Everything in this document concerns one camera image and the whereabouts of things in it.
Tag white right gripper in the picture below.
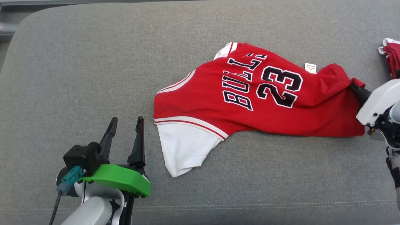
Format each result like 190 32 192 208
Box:
351 79 400 147

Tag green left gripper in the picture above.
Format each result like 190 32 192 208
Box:
82 116 151 225

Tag red white basketball shorts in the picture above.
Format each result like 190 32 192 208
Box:
378 38 400 78

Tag red white basketball jersey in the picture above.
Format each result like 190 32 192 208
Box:
153 42 366 178

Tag grey fabric sofa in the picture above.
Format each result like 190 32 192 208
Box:
0 0 400 225

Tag grey metal stand leg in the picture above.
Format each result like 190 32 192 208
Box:
0 21 17 35

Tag teal left camera connector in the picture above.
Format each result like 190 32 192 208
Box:
56 166 84 196

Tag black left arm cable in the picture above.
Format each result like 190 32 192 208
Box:
48 191 63 225

